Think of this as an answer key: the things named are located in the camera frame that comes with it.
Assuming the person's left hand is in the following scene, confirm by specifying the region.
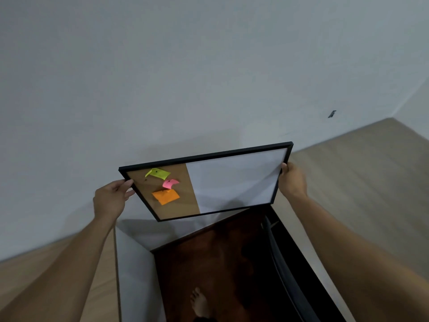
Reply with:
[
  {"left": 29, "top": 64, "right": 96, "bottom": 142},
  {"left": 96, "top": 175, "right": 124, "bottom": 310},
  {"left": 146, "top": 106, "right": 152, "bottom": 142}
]
[{"left": 93, "top": 179, "right": 136, "bottom": 222}]

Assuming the person's right hand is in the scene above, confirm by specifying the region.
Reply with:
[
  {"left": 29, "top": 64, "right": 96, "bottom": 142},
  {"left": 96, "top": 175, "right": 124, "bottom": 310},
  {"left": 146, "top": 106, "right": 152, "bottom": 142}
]
[{"left": 278, "top": 162, "right": 308, "bottom": 199}]

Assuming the black framed cork whiteboard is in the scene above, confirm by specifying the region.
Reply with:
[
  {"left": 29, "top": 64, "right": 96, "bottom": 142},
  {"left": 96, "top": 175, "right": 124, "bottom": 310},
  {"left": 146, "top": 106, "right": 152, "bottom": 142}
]
[{"left": 118, "top": 142, "right": 294, "bottom": 222}]

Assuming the person's left forearm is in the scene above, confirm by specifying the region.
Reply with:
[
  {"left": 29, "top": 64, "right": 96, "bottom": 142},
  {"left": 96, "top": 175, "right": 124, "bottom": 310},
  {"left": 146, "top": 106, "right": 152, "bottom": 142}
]
[{"left": 0, "top": 215, "right": 116, "bottom": 322}]

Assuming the person's right forearm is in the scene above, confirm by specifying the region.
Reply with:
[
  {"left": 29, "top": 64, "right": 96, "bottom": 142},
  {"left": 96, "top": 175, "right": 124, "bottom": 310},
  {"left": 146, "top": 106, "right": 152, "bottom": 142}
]
[{"left": 289, "top": 194, "right": 429, "bottom": 322}]

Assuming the yellow-green sticky note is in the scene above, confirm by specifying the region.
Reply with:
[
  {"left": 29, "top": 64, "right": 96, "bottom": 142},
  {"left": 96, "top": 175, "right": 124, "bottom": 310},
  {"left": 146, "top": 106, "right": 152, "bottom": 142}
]
[{"left": 145, "top": 168, "right": 171, "bottom": 181}]

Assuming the orange sticky note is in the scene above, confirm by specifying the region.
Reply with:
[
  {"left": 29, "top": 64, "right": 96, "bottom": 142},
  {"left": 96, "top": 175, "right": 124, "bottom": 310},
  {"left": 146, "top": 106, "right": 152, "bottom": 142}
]
[{"left": 151, "top": 189, "right": 181, "bottom": 206}]

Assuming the dark brown wooden table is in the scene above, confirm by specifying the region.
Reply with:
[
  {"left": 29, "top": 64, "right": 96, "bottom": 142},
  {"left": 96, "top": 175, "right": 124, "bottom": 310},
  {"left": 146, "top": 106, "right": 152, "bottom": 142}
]
[{"left": 151, "top": 207, "right": 302, "bottom": 322}]

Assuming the person's bare foot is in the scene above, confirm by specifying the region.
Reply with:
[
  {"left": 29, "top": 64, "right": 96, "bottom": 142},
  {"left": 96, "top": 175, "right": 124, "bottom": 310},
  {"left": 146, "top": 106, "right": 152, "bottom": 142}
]
[{"left": 190, "top": 287, "right": 212, "bottom": 320}]

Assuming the black furniture frame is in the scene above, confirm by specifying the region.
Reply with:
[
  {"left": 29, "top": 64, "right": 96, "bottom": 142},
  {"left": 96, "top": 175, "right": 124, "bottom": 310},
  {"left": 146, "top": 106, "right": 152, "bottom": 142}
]
[{"left": 261, "top": 207, "right": 346, "bottom": 322}]

